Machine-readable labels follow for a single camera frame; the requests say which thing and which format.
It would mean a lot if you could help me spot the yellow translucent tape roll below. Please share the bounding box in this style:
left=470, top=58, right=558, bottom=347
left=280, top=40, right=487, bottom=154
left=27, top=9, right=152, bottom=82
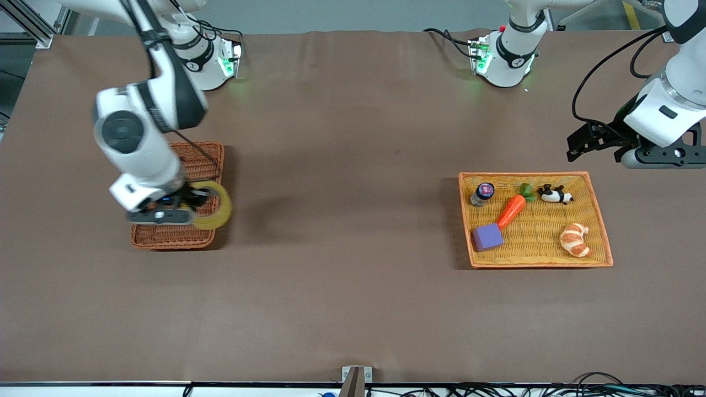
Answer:
left=192, top=180, right=233, bottom=231

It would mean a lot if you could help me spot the brown wicker basket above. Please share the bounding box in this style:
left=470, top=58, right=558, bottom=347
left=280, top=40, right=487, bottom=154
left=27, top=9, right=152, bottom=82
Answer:
left=130, top=141, right=225, bottom=251

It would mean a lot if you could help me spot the yellow orange-rimmed wicker basket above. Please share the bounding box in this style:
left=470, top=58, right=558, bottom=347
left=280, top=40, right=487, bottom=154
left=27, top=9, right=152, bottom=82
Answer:
left=458, top=171, right=614, bottom=269

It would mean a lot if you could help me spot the black white panda toy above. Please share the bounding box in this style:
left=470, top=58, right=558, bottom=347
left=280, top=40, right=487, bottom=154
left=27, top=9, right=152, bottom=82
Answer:
left=538, top=184, right=574, bottom=205

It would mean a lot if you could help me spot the orange toy carrot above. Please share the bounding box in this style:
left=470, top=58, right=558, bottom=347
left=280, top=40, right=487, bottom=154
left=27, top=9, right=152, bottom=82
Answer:
left=496, top=184, right=536, bottom=230

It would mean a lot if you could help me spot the toy croissant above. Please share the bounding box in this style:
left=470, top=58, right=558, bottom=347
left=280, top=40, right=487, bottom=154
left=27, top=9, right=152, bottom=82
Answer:
left=560, top=223, right=591, bottom=258

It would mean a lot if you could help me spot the small jar blue lid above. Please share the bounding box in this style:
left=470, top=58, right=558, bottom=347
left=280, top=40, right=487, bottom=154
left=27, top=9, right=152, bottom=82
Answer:
left=470, top=183, right=495, bottom=208

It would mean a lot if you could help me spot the purple foam cube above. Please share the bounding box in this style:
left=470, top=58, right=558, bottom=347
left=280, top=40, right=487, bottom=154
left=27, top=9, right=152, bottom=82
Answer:
left=472, top=223, right=505, bottom=253

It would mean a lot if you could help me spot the brown table cover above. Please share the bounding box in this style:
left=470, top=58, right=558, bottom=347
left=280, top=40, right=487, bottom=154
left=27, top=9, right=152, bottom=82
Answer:
left=0, top=30, right=706, bottom=385

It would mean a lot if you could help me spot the black right base cable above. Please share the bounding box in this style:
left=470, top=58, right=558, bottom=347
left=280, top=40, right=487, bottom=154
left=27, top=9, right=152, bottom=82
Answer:
left=163, top=0, right=244, bottom=56

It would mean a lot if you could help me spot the black base cable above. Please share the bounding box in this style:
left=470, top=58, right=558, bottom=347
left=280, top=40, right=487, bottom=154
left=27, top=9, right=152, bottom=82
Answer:
left=423, top=28, right=476, bottom=58
left=163, top=0, right=244, bottom=56

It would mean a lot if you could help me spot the black left base cable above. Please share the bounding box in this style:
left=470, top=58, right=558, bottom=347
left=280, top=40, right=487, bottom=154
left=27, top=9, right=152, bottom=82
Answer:
left=423, top=28, right=476, bottom=58

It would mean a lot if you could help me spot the white table edge rail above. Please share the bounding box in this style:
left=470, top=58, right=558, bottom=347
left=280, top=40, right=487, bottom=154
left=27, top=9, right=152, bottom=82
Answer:
left=0, top=381, right=706, bottom=397

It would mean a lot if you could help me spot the aluminium frame post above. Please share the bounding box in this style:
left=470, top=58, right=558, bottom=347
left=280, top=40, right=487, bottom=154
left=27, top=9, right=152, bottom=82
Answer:
left=0, top=0, right=72, bottom=49

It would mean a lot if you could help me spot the metal table edge bracket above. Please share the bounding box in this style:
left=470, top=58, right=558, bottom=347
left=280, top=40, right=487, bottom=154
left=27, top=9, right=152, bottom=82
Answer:
left=341, top=366, right=373, bottom=397

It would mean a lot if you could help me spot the black cable bundle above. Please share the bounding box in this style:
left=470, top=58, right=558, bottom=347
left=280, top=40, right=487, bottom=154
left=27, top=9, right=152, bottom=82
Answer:
left=367, top=372, right=706, bottom=397

